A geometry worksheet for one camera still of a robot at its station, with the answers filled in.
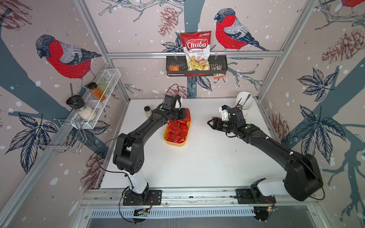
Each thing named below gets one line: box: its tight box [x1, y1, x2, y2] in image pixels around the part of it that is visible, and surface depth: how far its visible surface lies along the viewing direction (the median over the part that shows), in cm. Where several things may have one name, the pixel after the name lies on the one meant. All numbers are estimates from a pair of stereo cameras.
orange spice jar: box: [87, 82, 107, 103], surface depth 74 cm
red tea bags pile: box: [165, 119, 188, 144], surface depth 97 cm
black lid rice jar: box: [65, 94, 97, 122], surface depth 64 cm
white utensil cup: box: [236, 91, 253, 111], surface depth 106 cm
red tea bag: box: [183, 107, 192, 124], surface depth 92 cm
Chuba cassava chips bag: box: [180, 30, 212, 71], surface depth 85 cm
